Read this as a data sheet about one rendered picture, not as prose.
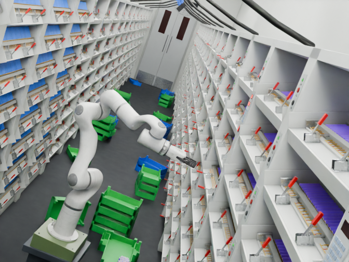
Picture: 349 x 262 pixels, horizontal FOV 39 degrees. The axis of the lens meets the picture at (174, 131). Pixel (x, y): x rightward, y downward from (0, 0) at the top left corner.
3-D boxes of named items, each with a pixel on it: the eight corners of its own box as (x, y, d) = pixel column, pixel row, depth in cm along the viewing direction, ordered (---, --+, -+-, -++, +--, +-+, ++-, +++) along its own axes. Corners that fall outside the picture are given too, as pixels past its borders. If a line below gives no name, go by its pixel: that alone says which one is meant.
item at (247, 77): (252, 101, 233) (253, 71, 230) (238, 84, 292) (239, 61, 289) (296, 101, 233) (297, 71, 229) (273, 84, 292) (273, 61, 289)
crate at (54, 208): (44, 219, 375) (48, 225, 369) (52, 196, 371) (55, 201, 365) (79, 221, 393) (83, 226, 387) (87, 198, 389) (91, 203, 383)
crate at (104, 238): (96, 249, 360) (100, 240, 358) (101, 237, 380) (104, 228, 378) (135, 263, 362) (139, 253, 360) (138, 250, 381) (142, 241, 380)
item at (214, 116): (213, 142, 310) (213, 120, 307) (209, 122, 369) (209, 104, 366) (246, 142, 309) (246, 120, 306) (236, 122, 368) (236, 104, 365)
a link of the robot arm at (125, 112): (136, 92, 270) (172, 128, 258) (124, 114, 278) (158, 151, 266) (125, 93, 263) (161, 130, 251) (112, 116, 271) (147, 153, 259)
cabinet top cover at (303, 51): (316, 59, 150) (321, 48, 149) (238, 36, 364) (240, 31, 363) (377, 82, 151) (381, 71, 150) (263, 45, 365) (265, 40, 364)
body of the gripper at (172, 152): (168, 144, 257) (187, 155, 258) (169, 140, 267) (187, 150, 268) (161, 157, 258) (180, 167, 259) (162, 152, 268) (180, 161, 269)
